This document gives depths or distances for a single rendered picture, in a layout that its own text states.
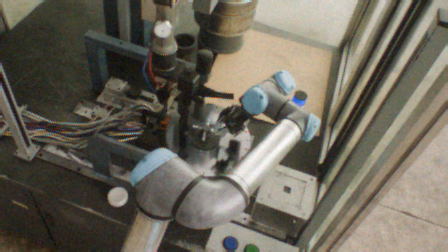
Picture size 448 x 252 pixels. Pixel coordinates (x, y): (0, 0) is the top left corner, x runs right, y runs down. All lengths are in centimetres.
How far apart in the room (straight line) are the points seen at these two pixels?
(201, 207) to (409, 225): 201
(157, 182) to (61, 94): 108
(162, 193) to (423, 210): 217
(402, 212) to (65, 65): 208
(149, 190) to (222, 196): 16
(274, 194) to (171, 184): 63
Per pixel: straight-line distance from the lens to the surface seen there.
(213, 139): 147
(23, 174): 170
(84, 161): 167
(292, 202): 147
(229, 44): 206
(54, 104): 189
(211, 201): 89
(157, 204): 94
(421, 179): 300
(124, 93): 174
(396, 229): 271
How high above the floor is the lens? 213
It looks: 50 degrees down
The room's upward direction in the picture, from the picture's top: 11 degrees clockwise
